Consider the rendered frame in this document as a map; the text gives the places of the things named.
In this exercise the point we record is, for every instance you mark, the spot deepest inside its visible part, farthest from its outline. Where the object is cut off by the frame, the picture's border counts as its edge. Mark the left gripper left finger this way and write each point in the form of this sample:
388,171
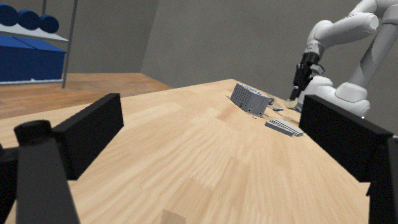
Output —
34,169

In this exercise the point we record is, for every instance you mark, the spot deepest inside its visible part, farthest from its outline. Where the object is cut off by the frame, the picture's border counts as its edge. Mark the grey camshaft with gear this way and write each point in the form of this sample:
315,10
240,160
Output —
291,104

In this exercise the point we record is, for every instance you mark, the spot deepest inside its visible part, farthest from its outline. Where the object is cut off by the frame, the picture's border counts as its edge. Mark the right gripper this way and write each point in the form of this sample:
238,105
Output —
303,75

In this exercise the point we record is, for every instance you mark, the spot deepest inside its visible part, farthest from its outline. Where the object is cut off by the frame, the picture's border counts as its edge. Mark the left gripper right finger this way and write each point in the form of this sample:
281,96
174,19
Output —
366,151

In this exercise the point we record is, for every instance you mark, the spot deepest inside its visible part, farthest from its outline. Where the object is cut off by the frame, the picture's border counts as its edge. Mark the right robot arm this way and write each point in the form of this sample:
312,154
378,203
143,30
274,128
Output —
351,96

